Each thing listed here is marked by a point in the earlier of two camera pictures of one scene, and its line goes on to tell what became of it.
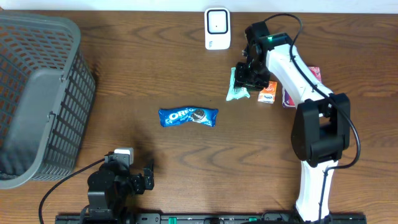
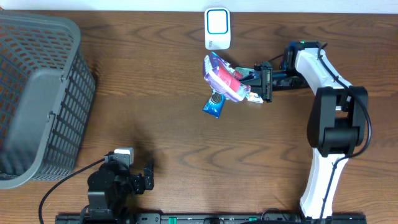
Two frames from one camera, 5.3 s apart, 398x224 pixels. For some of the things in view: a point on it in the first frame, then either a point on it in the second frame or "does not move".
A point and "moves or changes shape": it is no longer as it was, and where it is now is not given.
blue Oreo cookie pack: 204,116 → 214,106
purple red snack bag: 287,99 → 224,79
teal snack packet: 236,93 moves or changes shape
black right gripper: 240,79 → 263,85
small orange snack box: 268,94 moves or changes shape
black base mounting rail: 208,219 does not move
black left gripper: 142,181 does not move
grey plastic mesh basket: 47,91 does not move
